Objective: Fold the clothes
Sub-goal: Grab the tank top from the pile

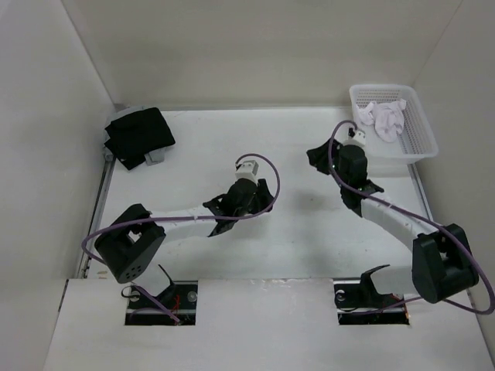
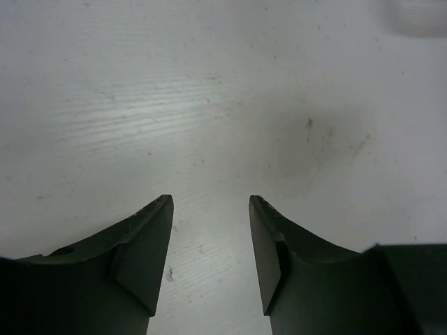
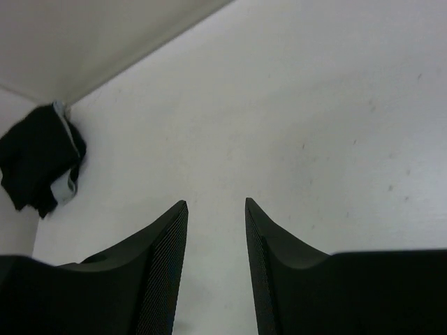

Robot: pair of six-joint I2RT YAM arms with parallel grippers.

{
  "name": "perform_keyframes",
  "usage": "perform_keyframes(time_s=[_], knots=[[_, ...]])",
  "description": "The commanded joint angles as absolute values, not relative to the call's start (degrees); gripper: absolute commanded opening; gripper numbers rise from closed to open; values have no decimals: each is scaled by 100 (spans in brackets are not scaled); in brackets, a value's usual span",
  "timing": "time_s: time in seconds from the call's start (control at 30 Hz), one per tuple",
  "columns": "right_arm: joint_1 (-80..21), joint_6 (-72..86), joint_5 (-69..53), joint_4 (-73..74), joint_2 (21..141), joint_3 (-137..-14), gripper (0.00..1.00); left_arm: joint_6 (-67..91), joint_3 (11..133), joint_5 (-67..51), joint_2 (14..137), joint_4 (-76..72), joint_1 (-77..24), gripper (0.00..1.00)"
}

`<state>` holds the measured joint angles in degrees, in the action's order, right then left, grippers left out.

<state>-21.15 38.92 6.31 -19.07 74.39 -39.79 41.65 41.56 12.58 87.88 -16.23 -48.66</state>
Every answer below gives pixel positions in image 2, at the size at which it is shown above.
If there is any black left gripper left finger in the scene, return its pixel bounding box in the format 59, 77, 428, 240
1, 195, 174, 334

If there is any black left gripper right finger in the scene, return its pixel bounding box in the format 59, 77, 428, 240
249, 195, 446, 334

